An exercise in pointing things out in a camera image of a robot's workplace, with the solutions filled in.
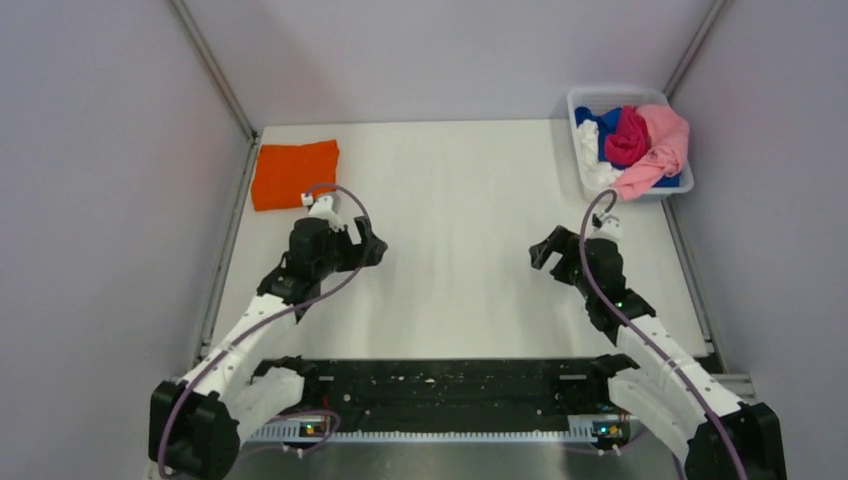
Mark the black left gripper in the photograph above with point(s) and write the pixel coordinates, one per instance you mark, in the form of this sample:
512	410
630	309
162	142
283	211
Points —
368	253

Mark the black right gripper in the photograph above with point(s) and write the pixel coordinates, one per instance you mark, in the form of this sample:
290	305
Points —
563	241

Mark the orange t shirt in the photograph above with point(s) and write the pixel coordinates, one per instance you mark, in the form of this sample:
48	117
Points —
284	172

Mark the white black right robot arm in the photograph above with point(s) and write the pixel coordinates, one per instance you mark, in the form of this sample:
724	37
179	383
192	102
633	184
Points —
712	432

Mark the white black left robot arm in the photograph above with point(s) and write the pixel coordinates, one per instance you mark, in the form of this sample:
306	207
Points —
232	371

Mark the white t shirt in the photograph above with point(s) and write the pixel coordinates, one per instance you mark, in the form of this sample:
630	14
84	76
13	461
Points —
599	174

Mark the magenta t shirt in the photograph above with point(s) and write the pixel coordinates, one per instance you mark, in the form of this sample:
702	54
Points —
629	142

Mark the blue t shirt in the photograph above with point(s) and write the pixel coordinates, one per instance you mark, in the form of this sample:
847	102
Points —
606	123

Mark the pink t shirt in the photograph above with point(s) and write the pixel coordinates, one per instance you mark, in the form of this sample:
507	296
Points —
667	155

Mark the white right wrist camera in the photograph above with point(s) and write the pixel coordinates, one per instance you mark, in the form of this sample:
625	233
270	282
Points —
606	226

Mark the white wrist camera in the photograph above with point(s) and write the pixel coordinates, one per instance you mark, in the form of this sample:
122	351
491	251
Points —
324	207
606	226

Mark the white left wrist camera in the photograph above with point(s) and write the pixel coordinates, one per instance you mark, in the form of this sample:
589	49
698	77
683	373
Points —
324	207

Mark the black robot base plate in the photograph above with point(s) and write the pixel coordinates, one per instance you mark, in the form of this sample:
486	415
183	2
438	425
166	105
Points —
496	396

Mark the aluminium frame rail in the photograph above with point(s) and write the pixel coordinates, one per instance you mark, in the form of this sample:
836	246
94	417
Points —
711	430

